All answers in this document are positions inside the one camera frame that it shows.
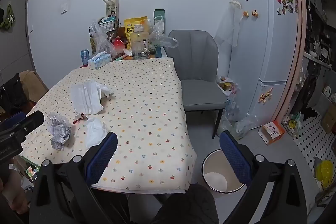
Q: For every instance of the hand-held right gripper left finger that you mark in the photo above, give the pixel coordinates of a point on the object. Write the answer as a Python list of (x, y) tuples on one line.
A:
[(102, 158)]

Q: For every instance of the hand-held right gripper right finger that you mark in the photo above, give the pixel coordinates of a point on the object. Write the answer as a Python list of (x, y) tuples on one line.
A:
[(233, 158)]

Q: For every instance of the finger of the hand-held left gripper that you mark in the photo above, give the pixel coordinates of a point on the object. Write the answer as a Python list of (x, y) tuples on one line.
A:
[(32, 120)]

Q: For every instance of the white round trash bin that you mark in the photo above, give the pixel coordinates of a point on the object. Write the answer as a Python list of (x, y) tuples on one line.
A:
[(215, 176)]

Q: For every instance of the printed plastic wrapper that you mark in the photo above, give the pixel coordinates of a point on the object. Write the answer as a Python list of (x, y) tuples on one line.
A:
[(59, 130)]

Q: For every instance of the white perforated plastic sheet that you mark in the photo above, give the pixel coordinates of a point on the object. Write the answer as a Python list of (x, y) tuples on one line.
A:
[(85, 96)]

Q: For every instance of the person's left hand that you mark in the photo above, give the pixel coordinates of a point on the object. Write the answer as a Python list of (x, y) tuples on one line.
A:
[(15, 200)]

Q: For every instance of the flat white tissue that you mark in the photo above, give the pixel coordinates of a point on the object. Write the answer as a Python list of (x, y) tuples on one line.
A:
[(95, 132)]

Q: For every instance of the black bag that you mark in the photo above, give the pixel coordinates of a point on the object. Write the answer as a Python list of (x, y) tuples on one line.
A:
[(13, 95)]

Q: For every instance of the plastic bag of bottles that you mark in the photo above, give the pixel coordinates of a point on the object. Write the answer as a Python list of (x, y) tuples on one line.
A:
[(236, 124)]

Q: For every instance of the brown chair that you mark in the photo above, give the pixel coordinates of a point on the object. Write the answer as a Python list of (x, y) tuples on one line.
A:
[(34, 85)]

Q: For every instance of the small red wrapper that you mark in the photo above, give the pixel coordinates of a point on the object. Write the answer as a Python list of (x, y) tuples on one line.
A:
[(79, 118)]

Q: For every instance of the orange white cardboard box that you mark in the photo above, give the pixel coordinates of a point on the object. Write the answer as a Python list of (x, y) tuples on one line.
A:
[(271, 132)]

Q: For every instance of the dotted cream tablecloth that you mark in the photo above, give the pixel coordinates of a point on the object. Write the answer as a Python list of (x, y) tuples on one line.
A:
[(141, 108)]

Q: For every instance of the crumpled white tissue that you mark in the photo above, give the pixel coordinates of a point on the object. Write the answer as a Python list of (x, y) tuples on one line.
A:
[(104, 89)]

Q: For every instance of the green yellow bag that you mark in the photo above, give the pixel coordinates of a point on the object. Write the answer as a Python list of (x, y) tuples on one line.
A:
[(294, 124)]

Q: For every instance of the grey door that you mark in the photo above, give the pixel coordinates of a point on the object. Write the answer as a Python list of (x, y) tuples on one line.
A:
[(15, 50)]

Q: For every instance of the white bag of rubbish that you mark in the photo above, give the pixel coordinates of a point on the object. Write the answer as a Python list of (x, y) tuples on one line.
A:
[(227, 83)]

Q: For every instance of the blue drink can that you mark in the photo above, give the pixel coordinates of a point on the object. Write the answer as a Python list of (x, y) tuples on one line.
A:
[(84, 56)]

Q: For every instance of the blue white tissue box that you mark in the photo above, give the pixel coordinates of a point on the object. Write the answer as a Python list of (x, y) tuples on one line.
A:
[(99, 60)]

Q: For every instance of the yellow plastic bag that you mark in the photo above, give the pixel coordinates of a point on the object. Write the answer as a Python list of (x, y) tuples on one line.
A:
[(325, 171)]

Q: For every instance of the grey upholstered chair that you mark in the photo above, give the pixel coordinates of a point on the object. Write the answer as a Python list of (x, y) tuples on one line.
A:
[(194, 66)]

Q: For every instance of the white fridge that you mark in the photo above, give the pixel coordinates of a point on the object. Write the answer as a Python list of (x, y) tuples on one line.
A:
[(258, 56)]

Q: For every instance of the green hanging cloth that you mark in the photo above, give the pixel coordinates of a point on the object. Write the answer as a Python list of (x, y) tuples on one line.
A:
[(8, 18)]

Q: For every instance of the red round vase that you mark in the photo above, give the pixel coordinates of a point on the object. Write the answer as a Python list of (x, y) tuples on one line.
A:
[(118, 47)]

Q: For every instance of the large clear water bottle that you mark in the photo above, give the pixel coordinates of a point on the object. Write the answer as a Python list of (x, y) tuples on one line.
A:
[(140, 45)]

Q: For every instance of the blue table mat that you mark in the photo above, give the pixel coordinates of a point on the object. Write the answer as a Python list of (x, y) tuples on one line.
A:
[(160, 53)]

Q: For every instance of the hanging clear plastic bag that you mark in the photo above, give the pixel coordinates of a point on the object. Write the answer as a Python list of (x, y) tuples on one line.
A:
[(228, 27)]

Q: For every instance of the yellow snack bag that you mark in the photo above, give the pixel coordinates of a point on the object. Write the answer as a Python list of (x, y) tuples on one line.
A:
[(131, 26)]

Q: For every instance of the orange round magnet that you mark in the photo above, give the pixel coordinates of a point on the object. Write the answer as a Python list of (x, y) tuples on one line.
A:
[(245, 13)]

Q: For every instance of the kitchen shelf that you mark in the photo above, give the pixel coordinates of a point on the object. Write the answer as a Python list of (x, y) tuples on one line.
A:
[(321, 37)]

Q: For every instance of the green box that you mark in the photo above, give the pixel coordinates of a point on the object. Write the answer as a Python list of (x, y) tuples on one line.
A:
[(159, 14)]

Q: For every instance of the cluster of fridge magnets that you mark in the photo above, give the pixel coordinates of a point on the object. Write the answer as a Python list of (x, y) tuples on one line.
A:
[(287, 2)]

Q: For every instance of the white light switch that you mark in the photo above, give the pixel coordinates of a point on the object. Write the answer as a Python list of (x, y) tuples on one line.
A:
[(64, 8)]

